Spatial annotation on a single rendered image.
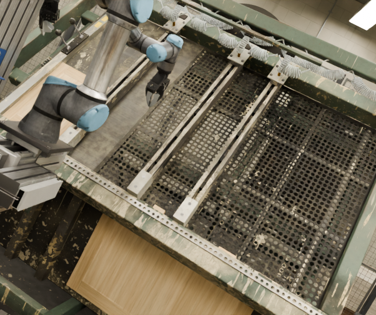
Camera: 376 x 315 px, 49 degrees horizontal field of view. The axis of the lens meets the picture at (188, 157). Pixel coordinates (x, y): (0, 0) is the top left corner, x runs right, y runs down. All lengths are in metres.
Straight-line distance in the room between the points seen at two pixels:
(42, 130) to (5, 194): 0.33
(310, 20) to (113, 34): 6.14
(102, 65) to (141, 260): 1.10
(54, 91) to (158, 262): 1.04
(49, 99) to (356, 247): 1.45
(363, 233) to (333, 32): 5.64
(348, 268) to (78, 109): 1.33
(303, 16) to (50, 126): 6.22
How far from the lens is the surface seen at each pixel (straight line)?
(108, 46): 1.48
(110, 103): 2.30
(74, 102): 1.51
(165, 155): 2.06
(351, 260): 2.03
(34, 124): 1.59
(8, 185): 1.34
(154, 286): 2.21
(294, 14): 7.43
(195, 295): 2.16
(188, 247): 1.87
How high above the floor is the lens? 1.38
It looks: 6 degrees down
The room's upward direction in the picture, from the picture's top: 28 degrees clockwise
